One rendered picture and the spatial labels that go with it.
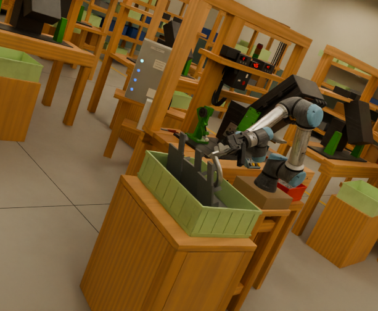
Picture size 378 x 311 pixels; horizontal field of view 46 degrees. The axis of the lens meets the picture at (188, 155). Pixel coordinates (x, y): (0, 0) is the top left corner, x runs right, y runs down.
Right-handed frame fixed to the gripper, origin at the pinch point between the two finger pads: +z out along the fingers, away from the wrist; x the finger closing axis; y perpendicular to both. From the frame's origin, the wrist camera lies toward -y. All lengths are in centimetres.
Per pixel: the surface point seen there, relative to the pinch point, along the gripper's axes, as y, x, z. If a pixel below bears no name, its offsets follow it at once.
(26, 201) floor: 43, -166, 78
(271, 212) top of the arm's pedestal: -37, -48, -45
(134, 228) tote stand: -15, -38, 41
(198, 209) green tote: -20.6, -3.4, 18.3
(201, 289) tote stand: -57, -29, 23
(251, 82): 217, -581, -464
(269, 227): -45, -61, -47
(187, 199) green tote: -13.5, -10.3, 18.3
